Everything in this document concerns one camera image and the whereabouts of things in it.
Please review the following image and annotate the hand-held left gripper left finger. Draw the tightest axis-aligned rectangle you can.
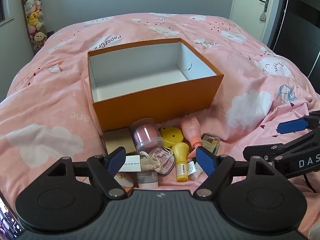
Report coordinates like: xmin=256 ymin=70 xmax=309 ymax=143
xmin=44 ymin=147 xmax=127 ymax=198

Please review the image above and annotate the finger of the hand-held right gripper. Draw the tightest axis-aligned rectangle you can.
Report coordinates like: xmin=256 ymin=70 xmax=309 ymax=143
xmin=243 ymin=130 xmax=320 ymax=165
xmin=277 ymin=112 xmax=320 ymax=134

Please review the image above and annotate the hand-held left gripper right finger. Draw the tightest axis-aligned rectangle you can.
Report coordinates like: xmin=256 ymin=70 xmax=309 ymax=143
xmin=192 ymin=146 xmax=278 ymax=198

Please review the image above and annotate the yellow bottle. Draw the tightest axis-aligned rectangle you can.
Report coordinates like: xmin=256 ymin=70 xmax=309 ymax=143
xmin=171 ymin=142 xmax=193 ymax=182

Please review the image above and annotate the pink bottle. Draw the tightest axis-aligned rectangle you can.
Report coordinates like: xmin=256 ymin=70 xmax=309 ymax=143
xmin=180 ymin=115 xmax=202 ymax=156

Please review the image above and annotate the grey cream jar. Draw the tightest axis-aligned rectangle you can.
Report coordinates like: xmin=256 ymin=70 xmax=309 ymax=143
xmin=137 ymin=171 xmax=159 ymax=190

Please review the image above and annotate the small pink printed tin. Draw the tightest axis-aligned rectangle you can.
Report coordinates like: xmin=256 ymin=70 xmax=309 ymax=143
xmin=149 ymin=147 xmax=176 ymax=174

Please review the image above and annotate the yellow round case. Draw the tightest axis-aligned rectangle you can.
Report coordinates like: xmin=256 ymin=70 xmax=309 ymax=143
xmin=160 ymin=127 xmax=185 ymax=148

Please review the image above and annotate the orange cardboard box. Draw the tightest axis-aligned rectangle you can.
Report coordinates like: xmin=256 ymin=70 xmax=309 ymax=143
xmin=87 ymin=37 xmax=224 ymax=132

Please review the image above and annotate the small white tube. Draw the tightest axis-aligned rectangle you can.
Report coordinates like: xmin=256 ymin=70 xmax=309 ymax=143
xmin=189 ymin=160 xmax=205 ymax=181

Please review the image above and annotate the white round compact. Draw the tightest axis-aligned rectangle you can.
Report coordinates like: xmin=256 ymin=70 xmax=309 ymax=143
xmin=113 ymin=172 xmax=135 ymax=188

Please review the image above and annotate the pink jar with clear lid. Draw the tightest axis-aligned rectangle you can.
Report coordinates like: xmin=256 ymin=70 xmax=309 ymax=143
xmin=129 ymin=118 xmax=164 ymax=156

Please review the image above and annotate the pink printed blanket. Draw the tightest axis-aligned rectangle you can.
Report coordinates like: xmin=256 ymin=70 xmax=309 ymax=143
xmin=0 ymin=12 xmax=320 ymax=205

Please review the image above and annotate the black wardrobe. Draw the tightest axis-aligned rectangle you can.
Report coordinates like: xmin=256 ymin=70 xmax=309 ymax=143
xmin=266 ymin=0 xmax=320 ymax=82

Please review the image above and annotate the hanging fabric pouch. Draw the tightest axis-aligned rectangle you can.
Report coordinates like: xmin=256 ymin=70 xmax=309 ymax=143
xmin=258 ymin=5 xmax=268 ymax=22

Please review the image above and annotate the smartphone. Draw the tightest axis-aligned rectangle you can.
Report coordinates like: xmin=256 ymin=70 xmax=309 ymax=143
xmin=0 ymin=192 xmax=25 ymax=240

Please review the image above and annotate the column of plush toys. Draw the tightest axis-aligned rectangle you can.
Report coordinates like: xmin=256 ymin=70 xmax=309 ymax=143
xmin=19 ymin=0 xmax=48 ymax=55

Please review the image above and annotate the window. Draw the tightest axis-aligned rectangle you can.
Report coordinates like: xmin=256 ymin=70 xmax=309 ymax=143
xmin=0 ymin=0 xmax=16 ymax=26

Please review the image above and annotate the black cable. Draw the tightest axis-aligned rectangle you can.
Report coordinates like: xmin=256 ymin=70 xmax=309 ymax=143
xmin=303 ymin=174 xmax=320 ymax=194

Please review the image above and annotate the beige drawstring pouch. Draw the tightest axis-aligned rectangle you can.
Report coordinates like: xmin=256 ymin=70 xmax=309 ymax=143
xmin=139 ymin=151 xmax=163 ymax=172

